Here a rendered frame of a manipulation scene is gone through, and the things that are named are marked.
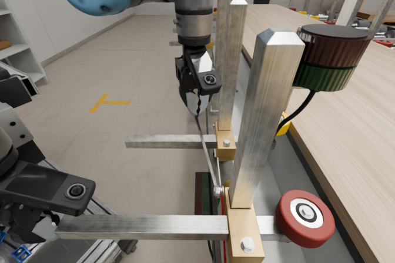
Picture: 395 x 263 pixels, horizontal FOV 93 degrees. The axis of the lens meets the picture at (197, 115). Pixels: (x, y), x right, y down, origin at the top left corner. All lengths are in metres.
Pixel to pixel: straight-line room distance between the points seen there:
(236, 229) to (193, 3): 0.40
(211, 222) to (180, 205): 0.99
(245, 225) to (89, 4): 0.39
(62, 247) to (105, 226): 0.82
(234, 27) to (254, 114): 0.25
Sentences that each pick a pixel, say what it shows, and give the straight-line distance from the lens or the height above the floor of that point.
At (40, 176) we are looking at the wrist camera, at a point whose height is 0.99.
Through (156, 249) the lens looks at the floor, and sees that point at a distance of 1.29.
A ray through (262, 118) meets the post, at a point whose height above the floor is 1.08.
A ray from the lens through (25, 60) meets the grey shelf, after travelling 3.41.
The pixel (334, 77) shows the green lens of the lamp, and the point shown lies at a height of 1.13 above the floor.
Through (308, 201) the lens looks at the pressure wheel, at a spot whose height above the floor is 0.90.
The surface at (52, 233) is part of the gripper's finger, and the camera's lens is 0.45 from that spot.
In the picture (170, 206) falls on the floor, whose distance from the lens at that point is 1.37.
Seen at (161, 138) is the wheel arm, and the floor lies 0.83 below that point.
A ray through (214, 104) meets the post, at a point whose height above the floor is 0.76.
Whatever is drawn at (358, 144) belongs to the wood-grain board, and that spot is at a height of 0.90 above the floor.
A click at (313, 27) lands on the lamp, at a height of 1.17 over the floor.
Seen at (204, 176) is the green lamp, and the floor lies 0.70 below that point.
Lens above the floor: 1.21
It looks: 37 degrees down
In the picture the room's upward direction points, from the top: straight up
